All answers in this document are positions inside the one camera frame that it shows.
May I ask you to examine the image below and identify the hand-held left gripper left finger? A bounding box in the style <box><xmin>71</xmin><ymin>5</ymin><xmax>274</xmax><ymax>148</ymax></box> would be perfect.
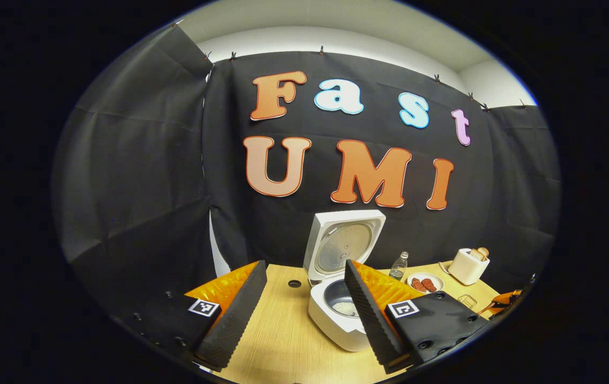
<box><xmin>117</xmin><ymin>260</ymin><xmax>267</xmax><ymax>372</ymax></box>

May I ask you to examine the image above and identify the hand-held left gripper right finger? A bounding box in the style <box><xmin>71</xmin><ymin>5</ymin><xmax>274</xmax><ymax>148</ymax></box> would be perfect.
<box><xmin>344</xmin><ymin>259</ymin><xmax>489</xmax><ymax>374</ymax></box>

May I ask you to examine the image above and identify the white rice cooker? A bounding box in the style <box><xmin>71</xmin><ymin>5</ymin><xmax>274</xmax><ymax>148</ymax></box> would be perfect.
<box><xmin>303</xmin><ymin>209</ymin><xmax>386</xmax><ymax>353</ymax></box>

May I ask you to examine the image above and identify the white toaster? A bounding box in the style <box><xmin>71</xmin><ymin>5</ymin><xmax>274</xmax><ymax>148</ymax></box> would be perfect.
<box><xmin>447</xmin><ymin>247</ymin><xmax>491</xmax><ymax>286</ymax></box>

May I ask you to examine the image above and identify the clear plastic water bottle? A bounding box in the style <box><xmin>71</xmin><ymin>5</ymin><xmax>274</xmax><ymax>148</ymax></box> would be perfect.
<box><xmin>389</xmin><ymin>251</ymin><xmax>409</xmax><ymax>282</ymax></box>

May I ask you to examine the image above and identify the white round plate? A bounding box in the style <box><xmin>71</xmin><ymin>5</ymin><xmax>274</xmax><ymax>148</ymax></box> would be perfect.
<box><xmin>407</xmin><ymin>272</ymin><xmax>445</xmax><ymax>294</ymax></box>

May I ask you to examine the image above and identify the black backdrop cloth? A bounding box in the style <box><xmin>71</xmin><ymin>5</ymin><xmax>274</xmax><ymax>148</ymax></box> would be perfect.
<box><xmin>51</xmin><ymin>24</ymin><xmax>562</xmax><ymax>321</ymax></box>

